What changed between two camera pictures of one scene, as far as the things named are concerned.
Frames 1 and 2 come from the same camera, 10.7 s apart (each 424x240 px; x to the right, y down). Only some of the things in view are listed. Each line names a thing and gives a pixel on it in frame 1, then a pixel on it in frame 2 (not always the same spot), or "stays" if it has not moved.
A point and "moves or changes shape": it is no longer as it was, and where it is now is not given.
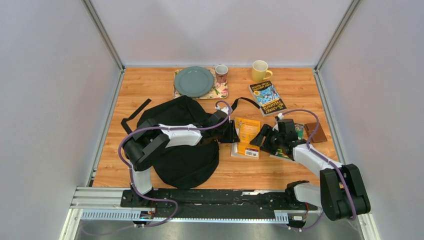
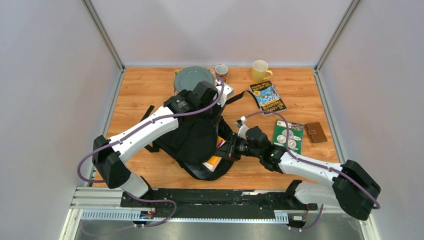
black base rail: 215,204 stays
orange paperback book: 246,130 moves or changes shape
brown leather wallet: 319,136 stays
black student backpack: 186,166 moves or changes shape
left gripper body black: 218,134 → 202,107
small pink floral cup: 221,74 stays
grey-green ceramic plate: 194,81 stays
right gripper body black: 275,141 → 241,148
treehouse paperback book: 267,98 stays
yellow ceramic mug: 259,69 stays
